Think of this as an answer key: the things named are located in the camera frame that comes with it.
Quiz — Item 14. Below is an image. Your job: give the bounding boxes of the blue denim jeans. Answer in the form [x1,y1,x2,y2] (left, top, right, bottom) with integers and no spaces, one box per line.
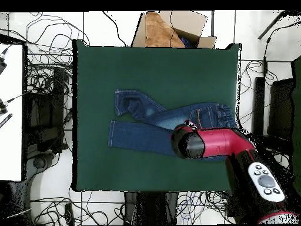
[108,88,238,162]

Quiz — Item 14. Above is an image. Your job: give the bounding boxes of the dark blue fabric item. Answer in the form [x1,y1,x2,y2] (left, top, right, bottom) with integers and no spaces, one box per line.
[179,35,195,48]

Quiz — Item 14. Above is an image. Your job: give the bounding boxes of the dark green table cloth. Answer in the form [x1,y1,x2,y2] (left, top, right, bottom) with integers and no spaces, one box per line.
[72,38,243,192]

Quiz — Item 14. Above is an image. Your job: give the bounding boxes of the black office chair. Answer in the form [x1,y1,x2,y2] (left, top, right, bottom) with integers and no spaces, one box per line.
[24,67,69,172]
[251,77,296,165]

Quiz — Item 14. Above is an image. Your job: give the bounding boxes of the brown cloth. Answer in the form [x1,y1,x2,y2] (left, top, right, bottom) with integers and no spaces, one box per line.
[145,11,186,48]

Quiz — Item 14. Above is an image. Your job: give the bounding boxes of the cardboard box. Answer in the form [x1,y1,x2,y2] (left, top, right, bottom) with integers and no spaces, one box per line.
[131,10,218,49]

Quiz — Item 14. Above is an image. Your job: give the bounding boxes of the green covered side table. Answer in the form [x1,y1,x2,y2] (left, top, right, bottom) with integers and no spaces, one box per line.
[290,55,301,196]

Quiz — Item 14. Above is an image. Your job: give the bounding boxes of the black slanted rod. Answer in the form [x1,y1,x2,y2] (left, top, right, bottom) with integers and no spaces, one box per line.
[257,10,287,40]

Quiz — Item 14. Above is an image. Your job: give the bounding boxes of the black power strip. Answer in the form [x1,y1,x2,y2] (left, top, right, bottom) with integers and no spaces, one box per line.
[63,202,75,226]

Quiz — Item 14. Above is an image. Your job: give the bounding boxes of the white table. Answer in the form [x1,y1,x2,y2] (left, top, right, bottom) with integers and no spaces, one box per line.
[0,43,24,182]

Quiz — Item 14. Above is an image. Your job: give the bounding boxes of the black label strip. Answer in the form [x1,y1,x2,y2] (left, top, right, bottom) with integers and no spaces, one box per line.
[0,113,13,129]

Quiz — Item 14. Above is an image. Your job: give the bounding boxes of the black and blue cable tangle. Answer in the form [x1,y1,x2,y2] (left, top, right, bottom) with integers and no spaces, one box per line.
[176,190,233,224]

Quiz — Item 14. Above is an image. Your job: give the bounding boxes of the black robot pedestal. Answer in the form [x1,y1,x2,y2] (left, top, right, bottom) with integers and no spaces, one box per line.
[123,191,179,225]

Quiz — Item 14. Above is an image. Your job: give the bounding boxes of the thin black cable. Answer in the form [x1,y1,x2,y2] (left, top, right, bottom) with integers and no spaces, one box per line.
[169,10,178,46]

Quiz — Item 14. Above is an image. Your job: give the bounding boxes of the single black cable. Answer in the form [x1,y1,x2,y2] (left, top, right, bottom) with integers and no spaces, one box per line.
[102,11,129,47]

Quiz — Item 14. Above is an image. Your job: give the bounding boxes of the black device with cable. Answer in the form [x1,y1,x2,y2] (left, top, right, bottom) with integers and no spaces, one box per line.
[0,92,26,116]

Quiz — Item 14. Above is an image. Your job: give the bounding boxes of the black connector with cable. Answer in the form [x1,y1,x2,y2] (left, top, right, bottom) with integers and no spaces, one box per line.
[0,45,11,75]

